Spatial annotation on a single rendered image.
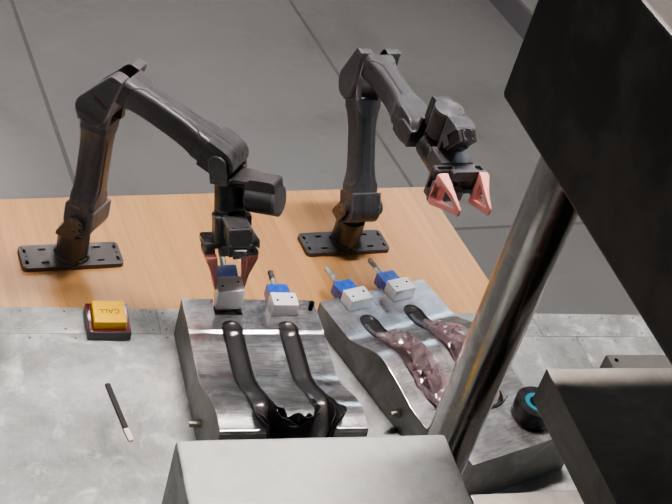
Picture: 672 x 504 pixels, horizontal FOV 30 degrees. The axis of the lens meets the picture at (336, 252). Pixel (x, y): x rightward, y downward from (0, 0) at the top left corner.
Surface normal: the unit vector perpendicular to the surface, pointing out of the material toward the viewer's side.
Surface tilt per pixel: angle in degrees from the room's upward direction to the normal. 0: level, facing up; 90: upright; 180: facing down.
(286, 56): 0
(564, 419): 90
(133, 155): 0
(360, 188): 61
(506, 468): 90
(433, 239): 0
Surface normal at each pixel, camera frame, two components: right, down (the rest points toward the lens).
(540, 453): 0.51, 0.62
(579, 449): -0.94, -0.03
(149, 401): 0.23, -0.77
